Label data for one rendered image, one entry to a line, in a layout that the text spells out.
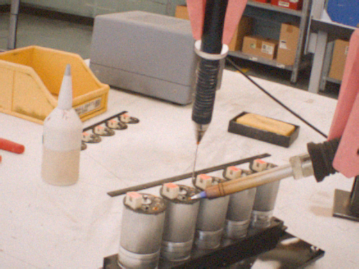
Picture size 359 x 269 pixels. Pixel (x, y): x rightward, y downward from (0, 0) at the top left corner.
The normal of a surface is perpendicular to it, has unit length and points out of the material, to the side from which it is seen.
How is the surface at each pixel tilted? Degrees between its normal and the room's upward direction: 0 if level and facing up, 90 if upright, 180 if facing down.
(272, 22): 90
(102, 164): 0
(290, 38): 90
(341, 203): 0
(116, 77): 90
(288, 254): 0
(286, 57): 88
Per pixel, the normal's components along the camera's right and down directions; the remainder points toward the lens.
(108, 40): -0.43, 0.23
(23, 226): 0.14, -0.94
